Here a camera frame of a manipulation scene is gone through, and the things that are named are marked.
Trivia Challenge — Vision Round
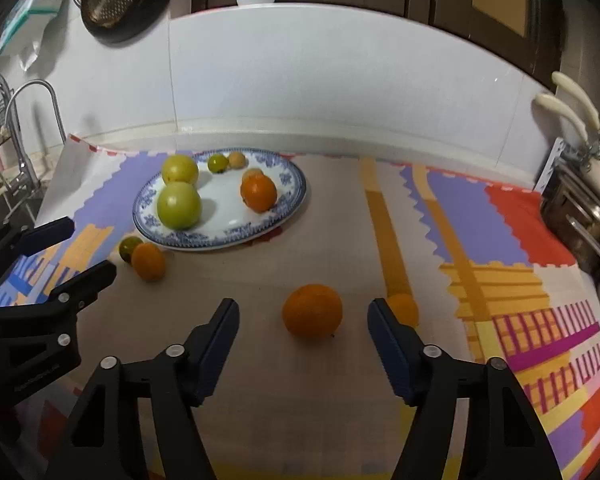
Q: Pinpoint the black frying pan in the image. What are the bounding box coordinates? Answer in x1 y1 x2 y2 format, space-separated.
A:
72 0 183 43

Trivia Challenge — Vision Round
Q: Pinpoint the yellow-green round fruit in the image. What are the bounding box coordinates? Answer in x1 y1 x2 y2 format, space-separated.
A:
161 154 199 186

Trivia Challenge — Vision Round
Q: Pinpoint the colourful patterned mat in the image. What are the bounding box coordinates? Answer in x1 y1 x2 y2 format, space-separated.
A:
0 132 600 480

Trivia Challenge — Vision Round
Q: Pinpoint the metal dish rack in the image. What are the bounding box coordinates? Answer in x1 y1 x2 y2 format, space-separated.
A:
540 137 600 286

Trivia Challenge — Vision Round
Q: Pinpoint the green white tissue pack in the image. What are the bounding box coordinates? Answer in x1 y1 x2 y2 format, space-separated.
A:
0 0 73 56

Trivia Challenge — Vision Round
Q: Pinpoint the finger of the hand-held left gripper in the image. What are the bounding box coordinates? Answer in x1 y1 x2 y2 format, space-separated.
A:
0 260 118 320
0 217 75 288

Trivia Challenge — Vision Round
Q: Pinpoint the gooseneck faucet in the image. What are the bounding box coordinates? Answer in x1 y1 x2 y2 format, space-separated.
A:
4 79 68 161

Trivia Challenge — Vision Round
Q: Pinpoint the large orange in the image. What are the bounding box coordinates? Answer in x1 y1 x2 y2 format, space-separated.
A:
282 284 343 339
240 174 279 213

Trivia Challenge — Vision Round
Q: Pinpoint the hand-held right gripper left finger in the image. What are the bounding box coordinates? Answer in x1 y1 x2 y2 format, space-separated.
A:
38 297 241 480

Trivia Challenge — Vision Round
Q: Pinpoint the green apple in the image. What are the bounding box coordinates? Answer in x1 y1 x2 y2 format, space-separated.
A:
157 181 203 231

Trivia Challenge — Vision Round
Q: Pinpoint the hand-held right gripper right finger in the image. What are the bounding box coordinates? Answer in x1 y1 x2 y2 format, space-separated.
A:
367 297 563 480

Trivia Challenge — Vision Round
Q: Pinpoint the chrome kitchen faucet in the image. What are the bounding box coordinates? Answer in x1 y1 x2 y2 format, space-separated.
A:
0 72 43 206

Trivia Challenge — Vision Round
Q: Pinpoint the blue rimmed white plate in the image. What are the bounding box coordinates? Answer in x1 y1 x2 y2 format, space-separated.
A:
132 148 308 252

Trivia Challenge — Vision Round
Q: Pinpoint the cream handled pan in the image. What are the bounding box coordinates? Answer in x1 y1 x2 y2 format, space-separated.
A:
551 71 600 161
532 94 600 191

